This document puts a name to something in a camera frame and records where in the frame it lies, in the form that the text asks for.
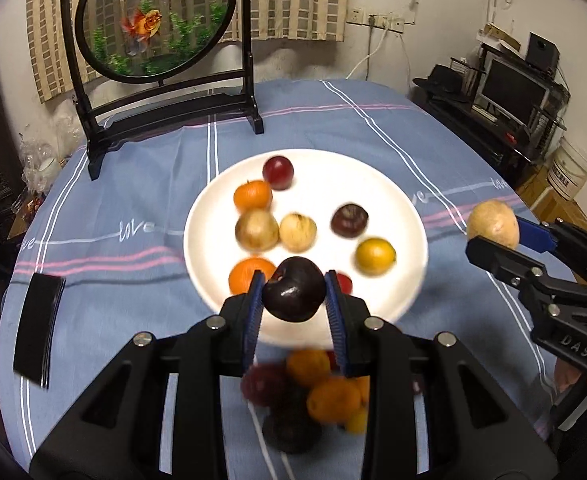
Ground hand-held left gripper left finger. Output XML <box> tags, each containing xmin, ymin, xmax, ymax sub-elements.
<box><xmin>28</xmin><ymin>270</ymin><xmax>267</xmax><ymax>480</ymax></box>

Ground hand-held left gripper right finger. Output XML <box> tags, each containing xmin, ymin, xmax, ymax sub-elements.
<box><xmin>323</xmin><ymin>269</ymin><xmax>559</xmax><ymax>480</ymax></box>

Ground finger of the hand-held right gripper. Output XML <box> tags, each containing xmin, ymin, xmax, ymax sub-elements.
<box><xmin>466</xmin><ymin>236</ymin><xmax>587</xmax><ymax>311</ymax></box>
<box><xmin>517</xmin><ymin>217</ymin><xmax>587</xmax><ymax>286</ymax></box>

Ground yellow-brown potato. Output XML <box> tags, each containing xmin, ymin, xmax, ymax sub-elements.
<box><xmin>467</xmin><ymin>200</ymin><xmax>520</xmax><ymax>250</ymax></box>

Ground dark purple plum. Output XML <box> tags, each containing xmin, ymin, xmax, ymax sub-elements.
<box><xmin>262</xmin><ymin>256</ymin><xmax>327</xmax><ymax>322</ymax></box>

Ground orange mandarin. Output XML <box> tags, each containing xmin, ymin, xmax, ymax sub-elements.
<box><xmin>287</xmin><ymin>350</ymin><xmax>331</xmax><ymax>386</ymax></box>
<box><xmin>228</xmin><ymin>257</ymin><xmax>277</xmax><ymax>296</ymax></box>
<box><xmin>234</xmin><ymin>180</ymin><xmax>273</xmax><ymax>213</ymax></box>
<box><xmin>306</xmin><ymin>377</ymin><xmax>364</xmax><ymax>423</ymax></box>

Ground yellow lemon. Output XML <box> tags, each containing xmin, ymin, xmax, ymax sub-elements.
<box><xmin>356</xmin><ymin>237</ymin><xmax>397</xmax><ymax>276</ymax></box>

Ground pale yellow spotted pear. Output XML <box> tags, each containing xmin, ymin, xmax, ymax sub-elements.
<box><xmin>235</xmin><ymin>209</ymin><xmax>280</xmax><ymax>252</ymax></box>

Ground pale peach with red top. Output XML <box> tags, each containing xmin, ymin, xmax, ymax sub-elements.
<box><xmin>279</xmin><ymin>212</ymin><xmax>317</xmax><ymax>253</ymax></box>

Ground dark brown mangosteen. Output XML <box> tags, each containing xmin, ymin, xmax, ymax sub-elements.
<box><xmin>330</xmin><ymin>203</ymin><xmax>369</xmax><ymax>238</ymax></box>
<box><xmin>262</xmin><ymin>405</ymin><xmax>323</xmax><ymax>455</ymax></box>

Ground small yellow-orange mandarin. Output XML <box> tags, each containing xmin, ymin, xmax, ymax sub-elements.
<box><xmin>344</xmin><ymin>407</ymin><xmax>369</xmax><ymax>435</ymax></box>

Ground white plate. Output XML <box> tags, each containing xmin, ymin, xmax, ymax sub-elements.
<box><xmin>184</xmin><ymin>148</ymin><xmax>429</xmax><ymax>348</ymax></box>

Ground large red plum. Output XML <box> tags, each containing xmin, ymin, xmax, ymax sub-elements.
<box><xmin>264</xmin><ymin>156</ymin><xmax>295</xmax><ymax>191</ymax></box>

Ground person's right hand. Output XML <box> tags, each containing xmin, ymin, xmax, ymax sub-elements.
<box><xmin>553</xmin><ymin>357</ymin><xmax>587</xmax><ymax>396</ymax></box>

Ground cardboard box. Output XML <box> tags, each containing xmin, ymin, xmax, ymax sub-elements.
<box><xmin>516</xmin><ymin>170</ymin><xmax>574</xmax><ymax>226</ymax></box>

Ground white bucket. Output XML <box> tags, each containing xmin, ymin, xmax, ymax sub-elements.
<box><xmin>546</xmin><ymin>135</ymin><xmax>587</xmax><ymax>201</ymax></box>

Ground black desk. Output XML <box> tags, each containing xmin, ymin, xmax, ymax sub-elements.
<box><xmin>413</xmin><ymin>40</ymin><xmax>571</xmax><ymax>173</ymax></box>

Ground blue striped tablecloth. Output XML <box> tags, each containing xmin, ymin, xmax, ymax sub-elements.
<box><xmin>0</xmin><ymin>79</ymin><xmax>587</xmax><ymax>480</ymax></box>

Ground computer monitor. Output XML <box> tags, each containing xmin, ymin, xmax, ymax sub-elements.
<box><xmin>476</xmin><ymin>55</ymin><xmax>549</xmax><ymax>126</ymax></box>

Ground black hat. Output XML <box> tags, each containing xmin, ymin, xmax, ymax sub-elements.
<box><xmin>412</xmin><ymin>64</ymin><xmax>467</xmax><ymax>95</ymax></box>

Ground black speaker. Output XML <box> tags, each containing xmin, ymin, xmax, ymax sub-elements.
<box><xmin>526</xmin><ymin>32</ymin><xmax>560</xmax><ymax>73</ymax></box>

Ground black smartphone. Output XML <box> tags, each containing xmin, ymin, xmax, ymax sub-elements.
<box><xmin>12</xmin><ymin>273</ymin><xmax>67</xmax><ymax>390</ymax></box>

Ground clear plastic bags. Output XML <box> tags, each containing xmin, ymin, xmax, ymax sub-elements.
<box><xmin>18</xmin><ymin>130</ymin><xmax>74</xmax><ymax>196</ymax></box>

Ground round goldfish screen black stand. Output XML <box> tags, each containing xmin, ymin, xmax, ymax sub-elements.
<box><xmin>60</xmin><ymin>0</ymin><xmax>265</xmax><ymax>182</ymax></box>

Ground beige checked curtain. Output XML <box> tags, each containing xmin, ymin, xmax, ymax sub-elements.
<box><xmin>26</xmin><ymin>0</ymin><xmax>350</xmax><ymax>106</ymax></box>

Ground white cable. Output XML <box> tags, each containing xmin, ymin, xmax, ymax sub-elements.
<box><xmin>346</xmin><ymin>22</ymin><xmax>389</xmax><ymax>81</ymax></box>

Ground white wall socket strip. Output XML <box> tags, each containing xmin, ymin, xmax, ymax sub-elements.
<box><xmin>346</xmin><ymin>6</ymin><xmax>405</xmax><ymax>33</ymax></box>

